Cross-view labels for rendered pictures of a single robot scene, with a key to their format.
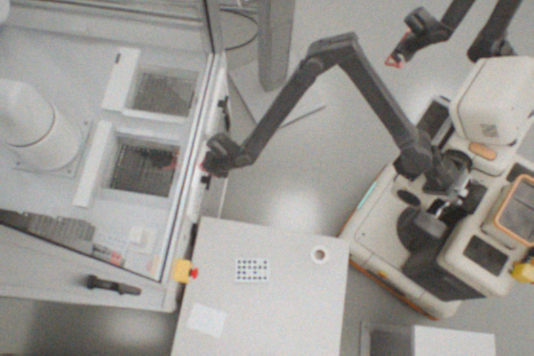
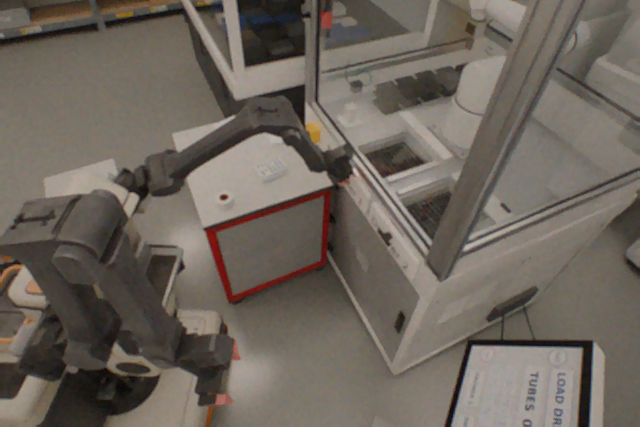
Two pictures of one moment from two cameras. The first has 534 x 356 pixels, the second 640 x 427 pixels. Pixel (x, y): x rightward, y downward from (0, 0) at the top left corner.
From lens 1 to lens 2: 143 cm
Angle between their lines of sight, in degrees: 58
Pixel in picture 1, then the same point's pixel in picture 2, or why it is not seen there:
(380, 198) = (189, 382)
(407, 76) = not seen: outside the picture
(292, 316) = (225, 163)
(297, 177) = (303, 391)
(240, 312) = (263, 150)
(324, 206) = (254, 376)
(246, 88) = not seen: outside the picture
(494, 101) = (90, 176)
